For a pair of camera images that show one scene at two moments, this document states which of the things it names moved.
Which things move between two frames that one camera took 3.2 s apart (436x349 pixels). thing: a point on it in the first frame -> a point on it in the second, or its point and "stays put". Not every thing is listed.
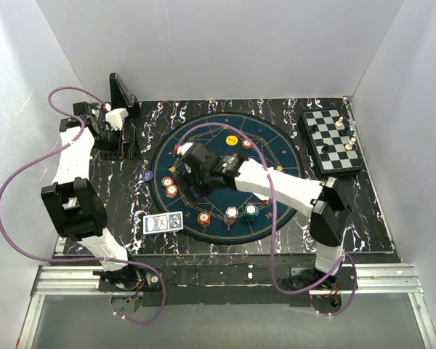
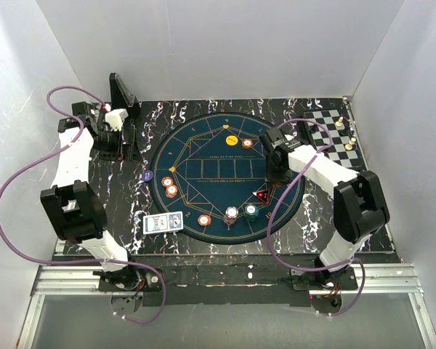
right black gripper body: [200, 181] -> [277, 174]
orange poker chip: [171, 191] stays put
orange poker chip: [166, 181] stays put
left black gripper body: [111, 144] stays put
